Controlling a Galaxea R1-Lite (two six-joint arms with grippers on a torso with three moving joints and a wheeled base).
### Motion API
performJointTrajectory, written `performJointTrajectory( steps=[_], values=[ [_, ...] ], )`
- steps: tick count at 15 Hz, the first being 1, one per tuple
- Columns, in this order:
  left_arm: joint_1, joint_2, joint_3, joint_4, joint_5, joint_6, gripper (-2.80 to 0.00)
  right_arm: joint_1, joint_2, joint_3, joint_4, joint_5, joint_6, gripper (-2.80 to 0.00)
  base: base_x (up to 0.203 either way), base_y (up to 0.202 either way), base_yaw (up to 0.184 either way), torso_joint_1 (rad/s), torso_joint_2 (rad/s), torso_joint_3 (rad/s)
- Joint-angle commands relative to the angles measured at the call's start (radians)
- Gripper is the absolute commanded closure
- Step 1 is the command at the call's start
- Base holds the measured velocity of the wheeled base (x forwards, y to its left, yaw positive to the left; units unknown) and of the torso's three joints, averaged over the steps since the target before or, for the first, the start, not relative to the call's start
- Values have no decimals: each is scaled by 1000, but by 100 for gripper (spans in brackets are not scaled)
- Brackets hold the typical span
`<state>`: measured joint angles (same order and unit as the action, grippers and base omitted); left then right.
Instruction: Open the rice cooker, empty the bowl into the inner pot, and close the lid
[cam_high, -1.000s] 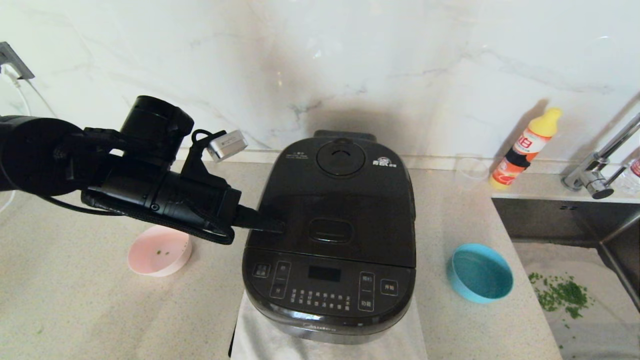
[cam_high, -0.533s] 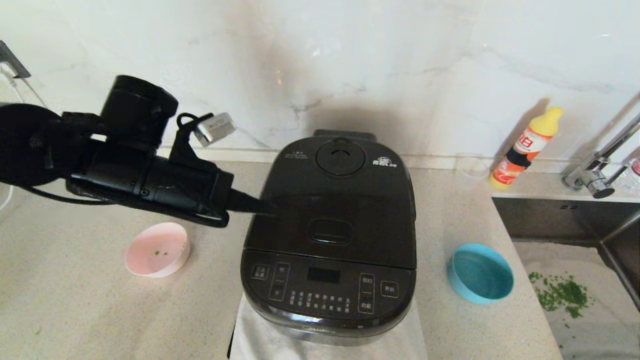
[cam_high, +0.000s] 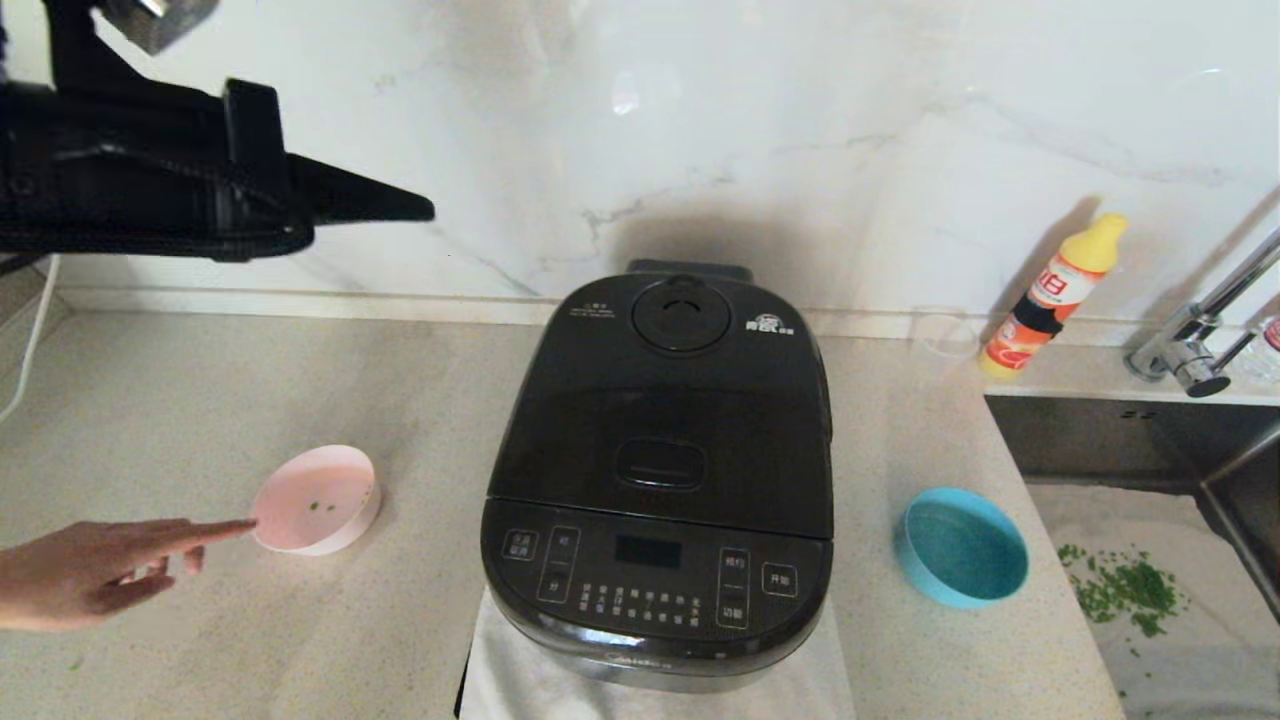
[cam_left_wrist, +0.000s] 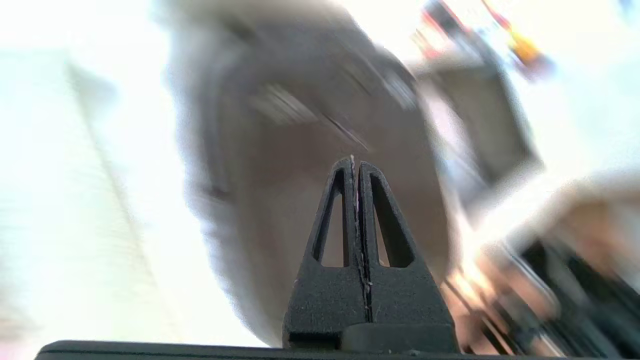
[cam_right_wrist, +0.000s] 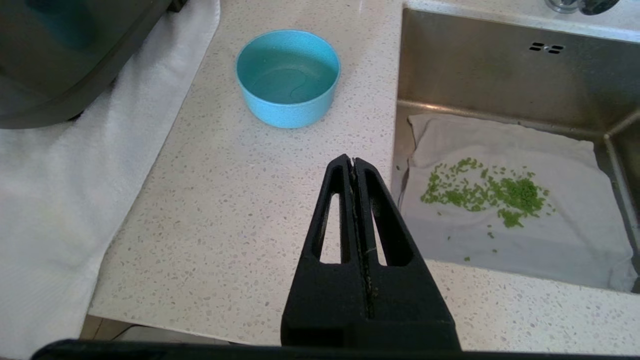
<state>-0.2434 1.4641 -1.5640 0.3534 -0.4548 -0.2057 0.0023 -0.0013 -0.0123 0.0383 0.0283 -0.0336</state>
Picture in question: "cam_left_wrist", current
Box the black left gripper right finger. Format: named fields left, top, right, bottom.
left=357, top=161, right=460, bottom=353

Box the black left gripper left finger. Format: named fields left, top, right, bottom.
left=282, top=156, right=372, bottom=349

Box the black rice cooker lid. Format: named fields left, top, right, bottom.
left=167, top=0, right=453, bottom=347

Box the steel sink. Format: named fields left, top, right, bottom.
left=412, top=52, right=543, bottom=188

